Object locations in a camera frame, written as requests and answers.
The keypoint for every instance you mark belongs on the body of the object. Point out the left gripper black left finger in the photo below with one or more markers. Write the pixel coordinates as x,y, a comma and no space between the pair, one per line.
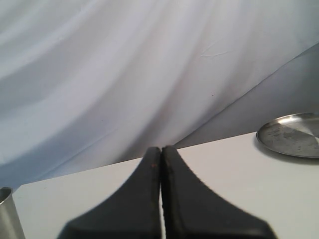
132,212

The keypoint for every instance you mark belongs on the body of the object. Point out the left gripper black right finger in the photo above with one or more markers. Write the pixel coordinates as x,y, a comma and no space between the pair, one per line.
193,211

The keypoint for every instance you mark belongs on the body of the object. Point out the silver metal cylinder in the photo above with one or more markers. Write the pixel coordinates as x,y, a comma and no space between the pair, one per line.
10,226

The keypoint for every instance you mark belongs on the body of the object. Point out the round steel plate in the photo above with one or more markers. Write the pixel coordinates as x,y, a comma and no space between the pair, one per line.
294,135

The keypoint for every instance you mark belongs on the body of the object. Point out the grey backdrop cloth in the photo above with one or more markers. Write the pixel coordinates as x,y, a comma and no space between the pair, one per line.
88,83

